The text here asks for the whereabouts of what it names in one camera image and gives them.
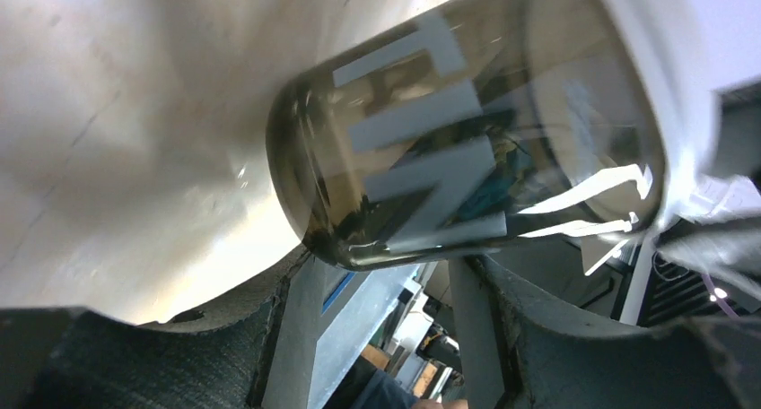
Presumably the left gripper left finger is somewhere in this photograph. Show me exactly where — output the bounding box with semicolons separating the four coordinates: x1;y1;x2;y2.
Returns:
1;247;309;408

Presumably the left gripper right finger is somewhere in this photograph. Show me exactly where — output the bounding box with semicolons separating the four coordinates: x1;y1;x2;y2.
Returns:
449;256;760;408

